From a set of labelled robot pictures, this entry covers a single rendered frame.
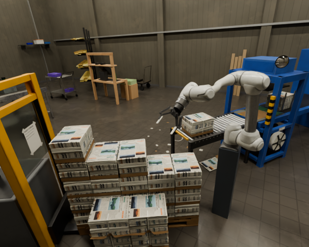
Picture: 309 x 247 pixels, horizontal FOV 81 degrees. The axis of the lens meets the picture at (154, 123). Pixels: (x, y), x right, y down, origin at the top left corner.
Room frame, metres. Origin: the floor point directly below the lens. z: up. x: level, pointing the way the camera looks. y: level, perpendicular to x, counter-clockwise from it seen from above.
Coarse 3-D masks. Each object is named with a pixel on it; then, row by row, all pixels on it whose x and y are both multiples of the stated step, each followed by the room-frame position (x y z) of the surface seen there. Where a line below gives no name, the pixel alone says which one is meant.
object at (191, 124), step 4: (184, 116) 2.55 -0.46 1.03; (188, 116) 2.54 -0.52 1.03; (192, 116) 2.53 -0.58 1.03; (184, 120) 2.48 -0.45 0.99; (188, 120) 2.39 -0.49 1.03; (192, 120) 2.38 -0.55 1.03; (196, 120) 2.38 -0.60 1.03; (184, 124) 2.47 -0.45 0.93; (188, 124) 2.37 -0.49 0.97; (192, 124) 2.30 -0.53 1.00; (196, 124) 2.32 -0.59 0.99; (200, 124) 2.34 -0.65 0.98; (184, 128) 2.47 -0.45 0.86; (188, 128) 2.37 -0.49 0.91; (192, 128) 2.30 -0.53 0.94; (196, 128) 2.32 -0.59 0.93; (200, 128) 2.34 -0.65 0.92; (192, 132) 2.29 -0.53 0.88; (196, 132) 2.32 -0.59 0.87; (200, 132) 2.34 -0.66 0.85
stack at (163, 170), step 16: (160, 160) 1.75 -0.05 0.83; (176, 160) 1.73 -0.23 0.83; (192, 160) 1.72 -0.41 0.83; (144, 176) 1.49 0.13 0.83; (160, 176) 1.50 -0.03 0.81; (176, 176) 1.51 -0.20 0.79; (192, 176) 1.51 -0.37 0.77; (96, 192) 1.47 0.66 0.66; (160, 192) 1.50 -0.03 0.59; (176, 192) 1.50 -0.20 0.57; (192, 192) 1.51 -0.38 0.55; (176, 208) 1.50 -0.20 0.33; (192, 208) 1.50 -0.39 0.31; (176, 224) 1.52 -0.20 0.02; (192, 224) 1.51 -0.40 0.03
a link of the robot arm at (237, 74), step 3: (234, 72) 1.61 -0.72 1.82; (237, 72) 1.59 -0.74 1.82; (240, 72) 1.57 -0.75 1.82; (243, 72) 1.55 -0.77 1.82; (234, 75) 1.57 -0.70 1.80; (237, 75) 1.56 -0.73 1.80; (240, 75) 1.54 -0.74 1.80; (237, 78) 1.55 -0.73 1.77; (240, 78) 1.53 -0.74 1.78; (237, 81) 1.55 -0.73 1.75; (234, 84) 1.58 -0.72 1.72; (237, 84) 1.56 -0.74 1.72; (240, 84) 1.54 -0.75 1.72
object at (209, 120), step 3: (195, 114) 2.61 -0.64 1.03; (198, 114) 2.60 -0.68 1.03; (201, 114) 2.59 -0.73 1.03; (204, 114) 2.58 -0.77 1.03; (201, 117) 2.48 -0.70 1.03; (204, 117) 2.47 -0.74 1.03; (207, 117) 2.46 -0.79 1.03; (210, 117) 2.45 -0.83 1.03; (207, 120) 2.38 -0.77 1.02; (210, 120) 2.40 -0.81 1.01; (213, 120) 2.42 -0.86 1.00; (207, 123) 2.38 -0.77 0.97; (210, 123) 2.40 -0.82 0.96; (207, 126) 2.38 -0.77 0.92; (210, 126) 2.40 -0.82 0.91; (207, 129) 2.38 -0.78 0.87; (210, 129) 2.40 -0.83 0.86
